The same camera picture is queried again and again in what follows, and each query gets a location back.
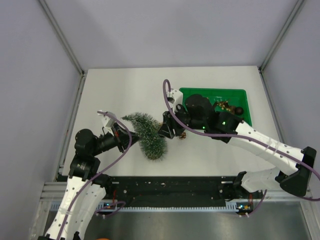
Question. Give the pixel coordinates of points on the dark red bauble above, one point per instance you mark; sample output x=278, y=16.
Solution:
x=238, y=111

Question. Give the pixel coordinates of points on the green plastic tray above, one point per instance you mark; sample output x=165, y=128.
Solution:
x=235, y=97

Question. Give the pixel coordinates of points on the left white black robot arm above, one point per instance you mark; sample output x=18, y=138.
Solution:
x=84, y=187

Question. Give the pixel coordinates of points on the right aluminium frame post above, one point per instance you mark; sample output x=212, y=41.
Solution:
x=299, y=4

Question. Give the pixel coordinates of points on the pine cone ornament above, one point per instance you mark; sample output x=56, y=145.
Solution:
x=183, y=136

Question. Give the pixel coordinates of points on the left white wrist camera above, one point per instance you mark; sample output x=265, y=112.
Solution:
x=108, y=120

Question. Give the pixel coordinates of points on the left aluminium frame post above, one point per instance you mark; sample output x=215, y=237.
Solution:
x=60, y=36

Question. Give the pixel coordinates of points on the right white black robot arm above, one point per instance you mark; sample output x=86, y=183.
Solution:
x=292, y=167

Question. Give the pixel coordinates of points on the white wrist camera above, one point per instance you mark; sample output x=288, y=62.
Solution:
x=174, y=97
x=108, y=120

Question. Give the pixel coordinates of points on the aluminium frame post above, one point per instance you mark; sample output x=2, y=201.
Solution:
x=299, y=4
x=60, y=36

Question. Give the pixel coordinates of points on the grey slotted cable duct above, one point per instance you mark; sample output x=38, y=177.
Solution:
x=230, y=207

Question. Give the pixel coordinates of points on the brown ribbon gold berry garland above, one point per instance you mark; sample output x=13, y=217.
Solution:
x=224, y=105

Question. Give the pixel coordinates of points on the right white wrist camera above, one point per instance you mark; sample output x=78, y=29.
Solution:
x=174, y=97

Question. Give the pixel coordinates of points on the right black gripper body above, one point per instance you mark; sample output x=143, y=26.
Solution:
x=180, y=120

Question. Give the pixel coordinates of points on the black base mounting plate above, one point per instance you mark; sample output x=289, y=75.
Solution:
x=174, y=191

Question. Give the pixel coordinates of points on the small green christmas tree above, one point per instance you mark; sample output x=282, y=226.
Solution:
x=153, y=146

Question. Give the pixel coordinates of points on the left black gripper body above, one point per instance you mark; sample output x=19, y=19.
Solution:
x=115, y=139

